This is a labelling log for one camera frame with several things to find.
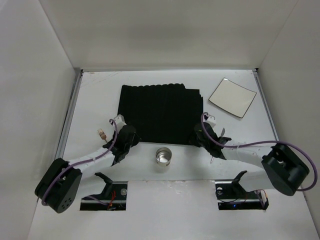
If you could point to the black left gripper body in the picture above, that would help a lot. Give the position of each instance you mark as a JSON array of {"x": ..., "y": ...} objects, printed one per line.
[{"x": 116, "y": 146}]

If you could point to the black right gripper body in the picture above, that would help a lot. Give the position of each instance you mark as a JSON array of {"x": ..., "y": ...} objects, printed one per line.
[{"x": 217, "y": 145}]

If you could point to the black cloth placemat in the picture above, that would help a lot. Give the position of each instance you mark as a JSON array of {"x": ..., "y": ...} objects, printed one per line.
[{"x": 165, "y": 114}]

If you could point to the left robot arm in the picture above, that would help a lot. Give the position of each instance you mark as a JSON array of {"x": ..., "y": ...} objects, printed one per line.
[{"x": 58, "y": 187}]

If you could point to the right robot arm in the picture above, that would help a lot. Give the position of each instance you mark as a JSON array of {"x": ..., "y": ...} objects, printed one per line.
[{"x": 279, "y": 167}]

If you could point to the silver knife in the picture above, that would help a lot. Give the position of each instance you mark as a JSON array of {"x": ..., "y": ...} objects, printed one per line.
[{"x": 221, "y": 135}]

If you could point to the copper fork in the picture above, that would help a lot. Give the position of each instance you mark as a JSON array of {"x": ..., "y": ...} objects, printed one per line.
[{"x": 102, "y": 135}]

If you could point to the silver metal cup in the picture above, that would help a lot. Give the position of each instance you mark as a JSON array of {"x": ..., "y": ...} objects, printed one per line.
[{"x": 163, "y": 157}]

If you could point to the white square plate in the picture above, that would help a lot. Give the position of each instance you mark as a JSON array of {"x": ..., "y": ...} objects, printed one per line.
[{"x": 232, "y": 98}]

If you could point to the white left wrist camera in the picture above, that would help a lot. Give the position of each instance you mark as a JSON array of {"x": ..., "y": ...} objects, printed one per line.
[{"x": 119, "y": 121}]

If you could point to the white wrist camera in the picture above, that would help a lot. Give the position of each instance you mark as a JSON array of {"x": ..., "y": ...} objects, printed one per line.
[
  {"x": 211, "y": 120},
  {"x": 119, "y": 121}
]

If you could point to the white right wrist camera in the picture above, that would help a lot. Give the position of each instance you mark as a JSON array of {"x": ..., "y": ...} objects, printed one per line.
[{"x": 211, "y": 120}]

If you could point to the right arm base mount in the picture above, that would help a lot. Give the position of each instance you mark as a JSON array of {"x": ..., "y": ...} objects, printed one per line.
[{"x": 232, "y": 196}]

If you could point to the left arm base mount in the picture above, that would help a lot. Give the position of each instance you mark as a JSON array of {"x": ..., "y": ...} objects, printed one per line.
[{"x": 113, "y": 196}]

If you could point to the left aluminium table rail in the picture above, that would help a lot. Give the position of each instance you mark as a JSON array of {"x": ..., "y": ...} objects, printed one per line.
[{"x": 69, "y": 115}]

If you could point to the aluminium table rail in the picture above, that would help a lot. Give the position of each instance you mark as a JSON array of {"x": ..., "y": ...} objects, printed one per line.
[
  {"x": 264, "y": 127},
  {"x": 69, "y": 115}
]

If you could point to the right aluminium table rail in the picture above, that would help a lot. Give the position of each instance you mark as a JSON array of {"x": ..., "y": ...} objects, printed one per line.
[{"x": 264, "y": 127}]

